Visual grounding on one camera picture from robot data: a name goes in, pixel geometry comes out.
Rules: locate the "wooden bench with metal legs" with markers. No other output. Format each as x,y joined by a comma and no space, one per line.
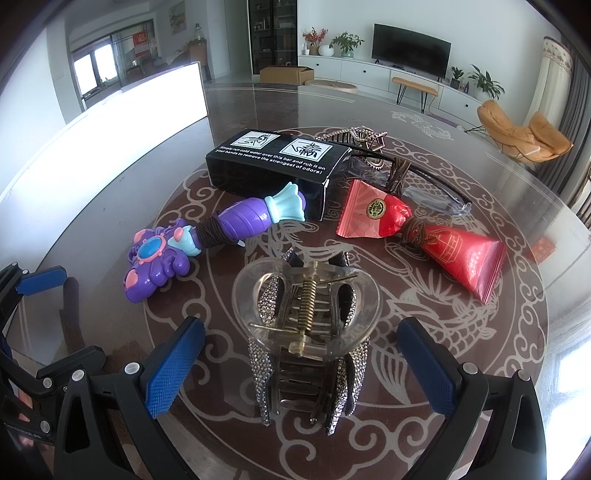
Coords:
414,84

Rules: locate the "green potted plant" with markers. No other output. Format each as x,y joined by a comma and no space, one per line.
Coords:
347,44

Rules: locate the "white round vase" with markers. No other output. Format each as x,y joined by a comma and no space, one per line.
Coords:
326,50

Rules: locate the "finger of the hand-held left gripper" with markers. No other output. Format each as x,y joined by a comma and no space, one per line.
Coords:
46,382
44,281

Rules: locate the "brown patterned glass desktop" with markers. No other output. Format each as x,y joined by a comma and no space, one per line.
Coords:
498,350

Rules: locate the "black television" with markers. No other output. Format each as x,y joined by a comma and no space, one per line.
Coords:
412,48

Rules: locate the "round floor cushion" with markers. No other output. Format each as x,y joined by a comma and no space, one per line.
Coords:
331,85

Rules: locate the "small potted plant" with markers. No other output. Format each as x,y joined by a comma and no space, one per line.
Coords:
456,76

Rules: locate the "small metal hair claw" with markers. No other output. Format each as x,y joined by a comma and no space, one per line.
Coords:
360,136

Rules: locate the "covered standing air conditioner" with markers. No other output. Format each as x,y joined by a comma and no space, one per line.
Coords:
554,78

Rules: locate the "open cardboard box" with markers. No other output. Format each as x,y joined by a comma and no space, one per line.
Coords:
286,74

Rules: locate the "white television cabinet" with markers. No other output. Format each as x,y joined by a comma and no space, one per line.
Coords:
369,74

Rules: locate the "dark glass display cabinet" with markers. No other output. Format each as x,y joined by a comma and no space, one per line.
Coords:
272,34

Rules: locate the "large leafy potted plant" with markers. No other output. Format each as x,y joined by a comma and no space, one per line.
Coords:
485,81

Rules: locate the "white storage box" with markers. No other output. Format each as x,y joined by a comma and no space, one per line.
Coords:
101,129

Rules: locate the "framed wall painting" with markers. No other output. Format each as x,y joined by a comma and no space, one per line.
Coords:
176,16

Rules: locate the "red flowers in vase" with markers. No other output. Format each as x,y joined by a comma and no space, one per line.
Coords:
315,39

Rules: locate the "grey curtain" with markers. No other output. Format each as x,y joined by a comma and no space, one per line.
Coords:
577,115

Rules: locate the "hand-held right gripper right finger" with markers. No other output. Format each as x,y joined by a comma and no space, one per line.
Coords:
427,369

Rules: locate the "red door poster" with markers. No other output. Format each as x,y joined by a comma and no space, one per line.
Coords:
141,44

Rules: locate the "red candy packet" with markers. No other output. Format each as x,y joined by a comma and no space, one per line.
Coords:
461,256

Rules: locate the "purple toy wand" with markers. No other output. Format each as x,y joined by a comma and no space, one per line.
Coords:
240,219

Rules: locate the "orange lounge chair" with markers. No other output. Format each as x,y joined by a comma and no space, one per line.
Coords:
521,131

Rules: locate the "rhinestone bow hair clip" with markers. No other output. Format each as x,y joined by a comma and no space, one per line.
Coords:
304,355

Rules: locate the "rimless glasses with black arms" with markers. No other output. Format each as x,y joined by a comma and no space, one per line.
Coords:
418,171

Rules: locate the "black cardboard box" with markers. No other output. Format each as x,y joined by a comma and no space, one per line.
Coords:
277,170

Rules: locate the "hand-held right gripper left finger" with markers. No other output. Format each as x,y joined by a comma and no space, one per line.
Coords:
178,364

